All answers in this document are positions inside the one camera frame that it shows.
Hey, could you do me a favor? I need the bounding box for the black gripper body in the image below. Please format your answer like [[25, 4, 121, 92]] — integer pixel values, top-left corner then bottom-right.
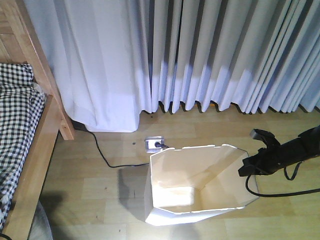
[[238, 141, 288, 177]]

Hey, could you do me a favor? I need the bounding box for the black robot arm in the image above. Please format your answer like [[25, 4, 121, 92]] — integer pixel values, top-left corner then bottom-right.
[[238, 126, 320, 177]]

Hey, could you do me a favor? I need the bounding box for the light grey curtain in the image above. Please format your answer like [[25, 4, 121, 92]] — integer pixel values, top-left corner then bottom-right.
[[124, 0, 320, 115]]

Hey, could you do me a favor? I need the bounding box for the floor power outlet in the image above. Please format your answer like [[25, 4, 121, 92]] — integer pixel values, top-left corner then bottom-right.
[[144, 136, 168, 154]]

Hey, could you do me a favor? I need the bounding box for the white sheer curtain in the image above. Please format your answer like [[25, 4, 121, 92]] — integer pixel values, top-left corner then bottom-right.
[[25, 0, 152, 133]]

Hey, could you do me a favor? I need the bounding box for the grey round rug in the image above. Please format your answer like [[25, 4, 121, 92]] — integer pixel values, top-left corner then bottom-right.
[[27, 201, 53, 240]]

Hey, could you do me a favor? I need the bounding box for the black white checkered blanket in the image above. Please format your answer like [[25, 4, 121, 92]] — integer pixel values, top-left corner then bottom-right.
[[0, 63, 46, 227]]

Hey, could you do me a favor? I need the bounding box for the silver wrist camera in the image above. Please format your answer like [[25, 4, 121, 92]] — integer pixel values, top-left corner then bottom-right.
[[249, 128, 275, 145]]

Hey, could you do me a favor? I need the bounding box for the black power cord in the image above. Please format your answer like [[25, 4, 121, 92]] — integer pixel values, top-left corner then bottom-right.
[[72, 119, 171, 169]]

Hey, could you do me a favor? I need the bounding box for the wooden bed frame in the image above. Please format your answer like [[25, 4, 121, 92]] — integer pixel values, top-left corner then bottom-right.
[[0, 0, 75, 240]]

